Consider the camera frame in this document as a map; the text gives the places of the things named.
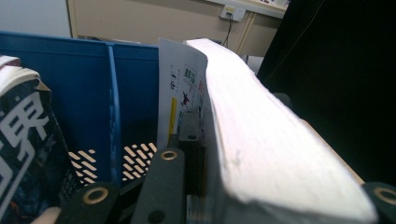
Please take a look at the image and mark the white cabinet panel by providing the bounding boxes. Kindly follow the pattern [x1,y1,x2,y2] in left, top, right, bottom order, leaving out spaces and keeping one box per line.
[0,0,72,39]

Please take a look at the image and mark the black curtain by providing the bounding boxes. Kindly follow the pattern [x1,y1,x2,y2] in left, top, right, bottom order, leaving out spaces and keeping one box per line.
[256,0,396,188]

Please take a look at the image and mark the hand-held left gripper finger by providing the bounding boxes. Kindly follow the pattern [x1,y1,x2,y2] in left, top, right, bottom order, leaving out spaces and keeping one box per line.
[177,107,207,197]

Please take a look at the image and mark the black hanging cable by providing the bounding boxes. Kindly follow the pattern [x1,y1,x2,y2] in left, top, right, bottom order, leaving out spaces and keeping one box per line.
[221,12,235,48]

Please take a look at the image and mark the blue plastic file rack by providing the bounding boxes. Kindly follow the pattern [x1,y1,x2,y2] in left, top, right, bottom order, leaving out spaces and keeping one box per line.
[0,30,161,188]

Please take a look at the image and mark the white green-print magazine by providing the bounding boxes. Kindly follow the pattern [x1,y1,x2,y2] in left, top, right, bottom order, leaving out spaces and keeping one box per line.
[156,37,379,224]

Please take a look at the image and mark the dark blue cover magazine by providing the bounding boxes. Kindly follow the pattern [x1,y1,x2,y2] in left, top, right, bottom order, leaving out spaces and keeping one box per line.
[0,65,80,224]

